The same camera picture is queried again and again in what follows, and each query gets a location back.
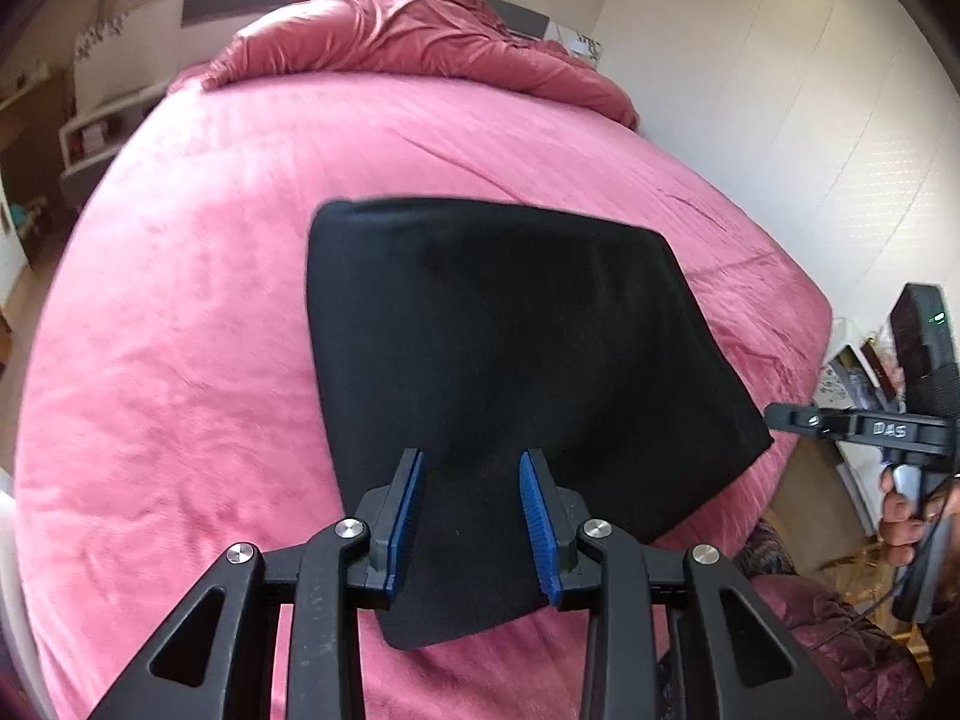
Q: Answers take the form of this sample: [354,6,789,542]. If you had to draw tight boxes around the grey headboard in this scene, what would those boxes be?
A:
[182,0,550,42]

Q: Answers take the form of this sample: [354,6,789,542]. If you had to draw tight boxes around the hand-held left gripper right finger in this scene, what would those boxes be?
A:
[519,448,852,720]

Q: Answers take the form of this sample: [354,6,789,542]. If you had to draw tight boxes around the floral patterned box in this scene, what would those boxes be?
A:
[547,21,606,62]

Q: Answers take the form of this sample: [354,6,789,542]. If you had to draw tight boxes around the person's right hand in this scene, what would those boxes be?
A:
[877,465,960,569]

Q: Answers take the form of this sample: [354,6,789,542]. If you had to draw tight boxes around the cluttered white shelf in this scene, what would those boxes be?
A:
[817,315,905,466]

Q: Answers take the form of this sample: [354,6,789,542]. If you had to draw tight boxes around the black pants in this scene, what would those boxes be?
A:
[304,197,775,652]

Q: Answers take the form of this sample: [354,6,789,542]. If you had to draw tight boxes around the crumpled pink duvet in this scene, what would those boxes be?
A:
[201,0,640,128]

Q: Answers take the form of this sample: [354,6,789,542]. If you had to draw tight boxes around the person's purple quilted jacket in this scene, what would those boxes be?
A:
[658,517,935,720]

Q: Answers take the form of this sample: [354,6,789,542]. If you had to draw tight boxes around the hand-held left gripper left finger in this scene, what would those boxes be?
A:
[86,448,428,720]

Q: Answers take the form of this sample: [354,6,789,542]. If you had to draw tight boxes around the pink bed blanket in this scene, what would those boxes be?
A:
[15,64,833,720]

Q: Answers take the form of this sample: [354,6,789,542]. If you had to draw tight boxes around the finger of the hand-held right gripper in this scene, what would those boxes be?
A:
[765,401,860,441]

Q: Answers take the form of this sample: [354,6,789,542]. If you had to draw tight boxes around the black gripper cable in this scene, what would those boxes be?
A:
[817,476,960,647]

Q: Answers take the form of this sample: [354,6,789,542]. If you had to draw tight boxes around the white bedside shelf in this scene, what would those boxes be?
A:
[58,81,167,197]

